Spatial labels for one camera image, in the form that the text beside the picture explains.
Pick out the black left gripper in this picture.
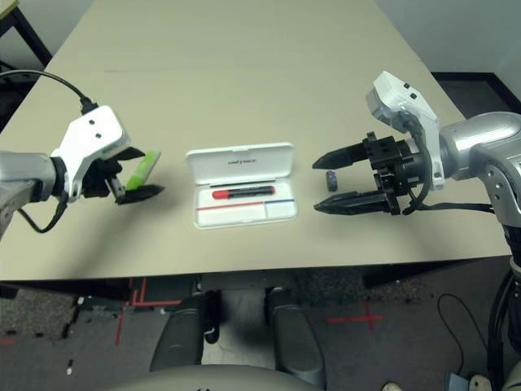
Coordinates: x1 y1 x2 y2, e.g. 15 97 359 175
84 147 166 205

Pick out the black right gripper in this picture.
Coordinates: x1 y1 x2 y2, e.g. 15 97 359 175
312 130 427 216

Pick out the green highlighter pen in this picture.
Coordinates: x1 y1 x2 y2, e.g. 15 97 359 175
124 150 163 191

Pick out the black marker with red cap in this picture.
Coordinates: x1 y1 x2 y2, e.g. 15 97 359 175
211 185 276 201

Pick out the white plastic pencil case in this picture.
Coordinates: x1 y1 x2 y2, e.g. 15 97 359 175
186 142 297 231

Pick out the dark grey robot right leg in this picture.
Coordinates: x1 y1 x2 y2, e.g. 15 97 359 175
264 287 326 388

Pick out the dark grey robot leg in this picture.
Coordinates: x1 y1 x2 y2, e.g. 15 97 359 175
264 287 326 388
150 291 223 371

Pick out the dark grey robot left leg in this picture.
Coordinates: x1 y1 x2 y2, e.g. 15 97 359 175
150 291 223 371

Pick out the grey robot torso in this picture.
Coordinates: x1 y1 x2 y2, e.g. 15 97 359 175
109 364 322 391

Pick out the blue floor object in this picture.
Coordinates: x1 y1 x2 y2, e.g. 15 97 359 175
443 371 469 391

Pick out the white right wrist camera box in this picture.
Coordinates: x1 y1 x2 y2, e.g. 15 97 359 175
365 71 444 191

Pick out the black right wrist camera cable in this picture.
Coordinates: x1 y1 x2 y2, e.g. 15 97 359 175
401 178 500 216

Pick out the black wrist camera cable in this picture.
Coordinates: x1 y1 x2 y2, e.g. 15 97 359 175
401 178 500 216
0 70 101 234

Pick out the black left wrist camera cable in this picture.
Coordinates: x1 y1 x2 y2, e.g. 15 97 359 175
0 70 101 234

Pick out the thin black floor cable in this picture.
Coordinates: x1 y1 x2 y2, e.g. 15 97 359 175
437 293 496 367

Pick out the beige side table black frame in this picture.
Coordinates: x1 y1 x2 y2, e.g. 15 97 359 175
0 0 54 68

